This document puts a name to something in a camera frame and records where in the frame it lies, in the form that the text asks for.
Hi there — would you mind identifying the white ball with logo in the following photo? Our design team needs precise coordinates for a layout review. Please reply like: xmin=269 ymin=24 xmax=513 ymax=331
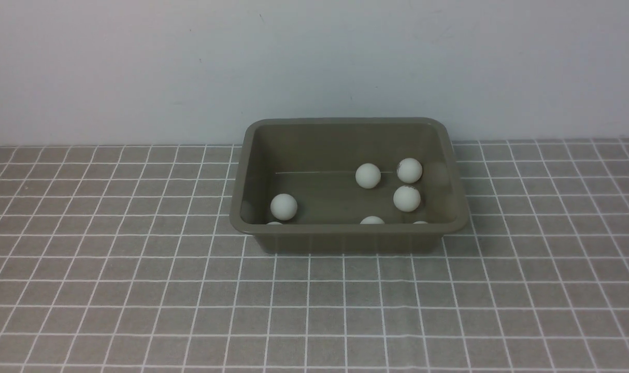
xmin=393 ymin=185 xmax=422 ymax=212

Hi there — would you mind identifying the olive plastic bin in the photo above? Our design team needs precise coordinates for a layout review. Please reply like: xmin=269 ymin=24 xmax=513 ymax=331
xmin=229 ymin=117 xmax=470 ymax=255

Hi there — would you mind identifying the grey checked tablecloth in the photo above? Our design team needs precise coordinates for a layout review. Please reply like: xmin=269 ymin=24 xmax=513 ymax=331
xmin=0 ymin=139 xmax=629 ymax=372

